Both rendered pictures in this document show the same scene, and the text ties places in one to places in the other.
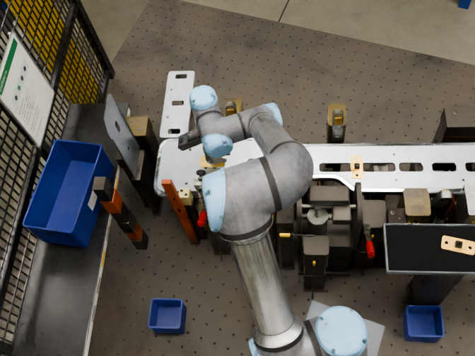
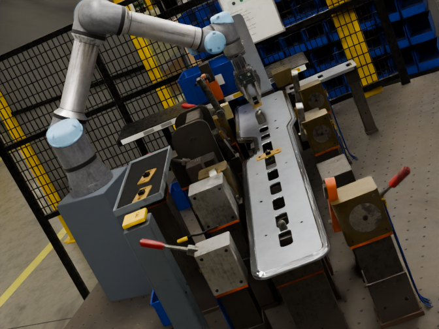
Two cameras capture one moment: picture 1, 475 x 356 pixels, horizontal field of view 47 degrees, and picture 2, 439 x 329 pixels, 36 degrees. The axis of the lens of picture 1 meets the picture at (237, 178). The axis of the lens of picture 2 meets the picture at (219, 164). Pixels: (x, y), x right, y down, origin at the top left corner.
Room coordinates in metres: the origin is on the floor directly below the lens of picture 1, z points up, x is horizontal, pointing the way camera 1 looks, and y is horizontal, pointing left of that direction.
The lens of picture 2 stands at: (0.42, -2.39, 1.75)
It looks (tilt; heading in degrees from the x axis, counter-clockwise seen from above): 19 degrees down; 84
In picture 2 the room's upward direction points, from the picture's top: 25 degrees counter-clockwise
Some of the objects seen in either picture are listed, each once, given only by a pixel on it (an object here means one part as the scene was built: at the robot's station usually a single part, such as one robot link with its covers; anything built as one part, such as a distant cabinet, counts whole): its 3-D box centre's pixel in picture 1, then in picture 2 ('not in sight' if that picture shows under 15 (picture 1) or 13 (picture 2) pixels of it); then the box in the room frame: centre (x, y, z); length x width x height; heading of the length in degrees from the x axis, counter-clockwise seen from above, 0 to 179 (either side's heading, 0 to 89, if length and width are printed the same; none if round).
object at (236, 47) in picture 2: not in sight; (234, 47); (0.91, 0.04, 1.27); 0.08 x 0.08 x 0.05
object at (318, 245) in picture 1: (314, 270); (194, 202); (0.52, -0.17, 0.89); 0.09 x 0.08 x 0.38; 165
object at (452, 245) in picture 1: (458, 244); (146, 175); (0.42, -0.53, 1.17); 0.08 x 0.04 x 0.01; 63
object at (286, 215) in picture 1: (286, 238); not in sight; (0.64, -0.11, 0.91); 0.07 x 0.05 x 0.42; 165
